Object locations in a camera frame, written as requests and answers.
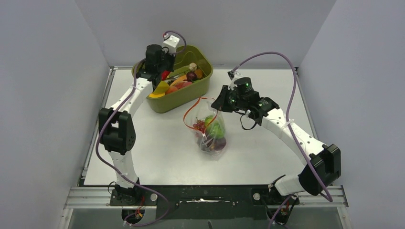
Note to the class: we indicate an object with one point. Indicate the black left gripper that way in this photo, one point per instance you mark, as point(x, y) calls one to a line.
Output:
point(165, 51)

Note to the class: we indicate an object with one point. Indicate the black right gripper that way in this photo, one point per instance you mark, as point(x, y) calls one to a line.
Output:
point(221, 103)

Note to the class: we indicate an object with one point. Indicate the red chili pepper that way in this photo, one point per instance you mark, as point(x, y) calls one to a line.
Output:
point(165, 75)

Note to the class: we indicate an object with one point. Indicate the clear zip top bag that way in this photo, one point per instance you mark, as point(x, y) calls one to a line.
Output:
point(200, 110)

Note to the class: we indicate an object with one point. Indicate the green cabbage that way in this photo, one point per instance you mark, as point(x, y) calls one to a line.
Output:
point(215, 128)

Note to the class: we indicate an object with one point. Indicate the red grape bunch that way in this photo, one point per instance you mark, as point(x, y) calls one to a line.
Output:
point(199, 126)

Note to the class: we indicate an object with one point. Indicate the purple red onion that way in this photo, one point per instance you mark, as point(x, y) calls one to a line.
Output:
point(219, 144)

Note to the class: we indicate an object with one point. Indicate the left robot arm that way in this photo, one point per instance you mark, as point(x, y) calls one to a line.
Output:
point(116, 135)

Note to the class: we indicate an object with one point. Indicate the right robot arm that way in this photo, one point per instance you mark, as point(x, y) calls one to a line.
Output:
point(322, 162)

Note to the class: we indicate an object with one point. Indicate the orange carrot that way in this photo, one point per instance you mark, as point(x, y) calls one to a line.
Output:
point(179, 79)

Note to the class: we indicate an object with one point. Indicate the green yellow mango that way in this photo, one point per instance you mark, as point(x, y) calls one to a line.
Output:
point(162, 87)

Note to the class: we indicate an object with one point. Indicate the pink peach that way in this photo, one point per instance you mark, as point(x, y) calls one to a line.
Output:
point(182, 84)

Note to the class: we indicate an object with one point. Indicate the white garlic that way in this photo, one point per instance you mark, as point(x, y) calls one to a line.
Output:
point(192, 66)

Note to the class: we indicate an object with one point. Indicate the orange peach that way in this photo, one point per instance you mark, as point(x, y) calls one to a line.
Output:
point(171, 89)

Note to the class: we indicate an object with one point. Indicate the dark plum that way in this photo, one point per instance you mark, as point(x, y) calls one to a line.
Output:
point(191, 76)

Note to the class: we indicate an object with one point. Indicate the small orange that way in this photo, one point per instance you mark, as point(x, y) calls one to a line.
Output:
point(199, 74)

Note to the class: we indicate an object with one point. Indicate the green plastic bin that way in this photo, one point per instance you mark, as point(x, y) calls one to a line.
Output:
point(189, 91)

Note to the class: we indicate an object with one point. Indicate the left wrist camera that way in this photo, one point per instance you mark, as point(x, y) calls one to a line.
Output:
point(171, 43)

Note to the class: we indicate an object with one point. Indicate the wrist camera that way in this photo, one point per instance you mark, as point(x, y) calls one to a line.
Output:
point(236, 82)
point(171, 43)

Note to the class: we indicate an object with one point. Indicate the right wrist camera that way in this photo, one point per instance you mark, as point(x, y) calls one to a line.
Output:
point(236, 82)

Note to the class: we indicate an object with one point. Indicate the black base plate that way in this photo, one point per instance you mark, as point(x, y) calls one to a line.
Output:
point(170, 202)

